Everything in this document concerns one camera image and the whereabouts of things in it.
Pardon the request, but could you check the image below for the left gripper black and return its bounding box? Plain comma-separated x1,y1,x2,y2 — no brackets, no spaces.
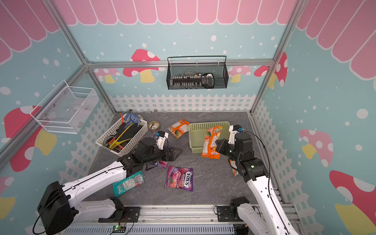
143,146,183,164

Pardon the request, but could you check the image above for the small purple berries candy bag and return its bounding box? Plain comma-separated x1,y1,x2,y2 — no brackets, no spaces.
146,161,168,171

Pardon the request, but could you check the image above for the orange Fox's candy bag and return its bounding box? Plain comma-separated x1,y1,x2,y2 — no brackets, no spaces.
201,126,223,159

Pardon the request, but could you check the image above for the large purple Fox's candy bag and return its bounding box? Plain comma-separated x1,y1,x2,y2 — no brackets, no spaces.
165,166,194,192

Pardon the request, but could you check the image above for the light green perforated basket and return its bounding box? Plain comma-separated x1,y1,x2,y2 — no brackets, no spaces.
189,121,230,154

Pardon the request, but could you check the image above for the teal candy bag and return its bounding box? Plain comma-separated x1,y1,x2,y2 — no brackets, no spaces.
112,171,144,197

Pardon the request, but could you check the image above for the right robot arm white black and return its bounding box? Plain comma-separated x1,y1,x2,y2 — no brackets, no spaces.
216,132,298,235

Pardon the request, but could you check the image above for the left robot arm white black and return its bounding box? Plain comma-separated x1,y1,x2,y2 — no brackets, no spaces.
37,137,183,235

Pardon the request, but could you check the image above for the white perforated plastic basket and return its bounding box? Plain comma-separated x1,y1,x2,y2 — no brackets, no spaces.
96,114,148,157

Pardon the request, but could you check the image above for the electronics in mesh basket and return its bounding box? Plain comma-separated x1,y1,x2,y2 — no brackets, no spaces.
167,73,215,89

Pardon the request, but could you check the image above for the clear packing tape roll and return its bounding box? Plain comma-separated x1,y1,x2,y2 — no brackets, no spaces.
148,121,161,132

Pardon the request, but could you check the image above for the black rubber work glove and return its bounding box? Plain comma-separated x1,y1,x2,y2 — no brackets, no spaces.
110,123,142,148

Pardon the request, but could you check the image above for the blue dotted knit glove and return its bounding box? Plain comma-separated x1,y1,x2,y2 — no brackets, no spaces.
122,113,141,125

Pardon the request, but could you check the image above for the green lit circuit board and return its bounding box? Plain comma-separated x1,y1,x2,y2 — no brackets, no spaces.
111,225,127,234

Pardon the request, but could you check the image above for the orange snack bag by wall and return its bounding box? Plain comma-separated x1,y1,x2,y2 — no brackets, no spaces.
229,160,239,177

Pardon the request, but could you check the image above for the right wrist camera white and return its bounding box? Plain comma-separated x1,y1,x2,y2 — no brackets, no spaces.
228,125,243,145

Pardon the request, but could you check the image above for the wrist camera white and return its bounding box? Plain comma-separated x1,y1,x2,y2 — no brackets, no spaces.
228,125,243,145
155,130,168,150

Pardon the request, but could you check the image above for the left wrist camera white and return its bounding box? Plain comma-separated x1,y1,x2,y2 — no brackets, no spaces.
155,130,168,150

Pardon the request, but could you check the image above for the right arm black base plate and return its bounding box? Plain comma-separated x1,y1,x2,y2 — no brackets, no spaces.
213,206,242,222

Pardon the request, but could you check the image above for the aluminium front rail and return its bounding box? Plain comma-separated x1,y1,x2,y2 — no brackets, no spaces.
72,204,302,227

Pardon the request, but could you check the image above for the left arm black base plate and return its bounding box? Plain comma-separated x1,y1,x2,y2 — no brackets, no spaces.
99,207,141,223

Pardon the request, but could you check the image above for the black wire mesh wall basket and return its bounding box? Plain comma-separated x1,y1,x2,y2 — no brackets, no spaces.
166,55,229,90

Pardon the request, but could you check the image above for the white wire wall basket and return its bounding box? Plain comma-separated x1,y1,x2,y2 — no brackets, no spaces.
30,80,99,134

